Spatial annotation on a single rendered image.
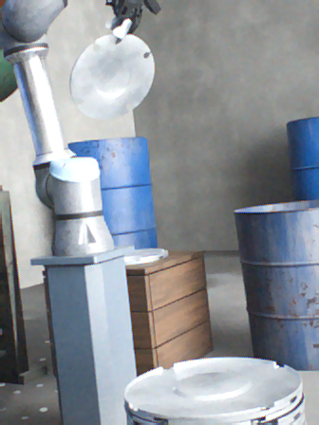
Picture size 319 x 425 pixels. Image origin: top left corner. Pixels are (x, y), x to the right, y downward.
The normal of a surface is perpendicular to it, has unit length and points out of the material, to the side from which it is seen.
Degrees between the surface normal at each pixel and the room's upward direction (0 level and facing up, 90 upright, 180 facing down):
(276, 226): 92
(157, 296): 90
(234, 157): 90
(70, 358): 90
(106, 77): 126
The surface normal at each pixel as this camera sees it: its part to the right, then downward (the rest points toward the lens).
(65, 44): 0.86, -0.06
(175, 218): -0.51, 0.10
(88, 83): 0.47, 0.57
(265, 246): -0.70, 0.15
